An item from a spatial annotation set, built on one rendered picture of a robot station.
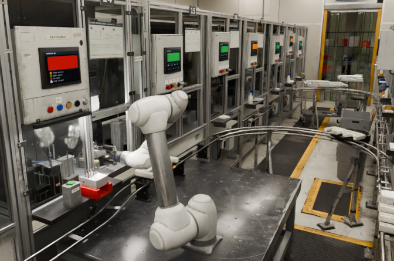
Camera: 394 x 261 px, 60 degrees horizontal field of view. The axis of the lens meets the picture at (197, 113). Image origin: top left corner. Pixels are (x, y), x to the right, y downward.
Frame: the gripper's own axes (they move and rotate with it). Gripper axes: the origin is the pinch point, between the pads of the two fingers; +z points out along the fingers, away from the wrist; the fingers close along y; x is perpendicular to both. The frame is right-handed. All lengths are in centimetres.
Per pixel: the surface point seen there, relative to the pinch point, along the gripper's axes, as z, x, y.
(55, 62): -16, 44, 64
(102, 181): -30.6, 31.5, -2.1
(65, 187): -24, 51, 1
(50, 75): -16, 48, 58
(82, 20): -11, 20, 85
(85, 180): -22.6, 36.1, -1.3
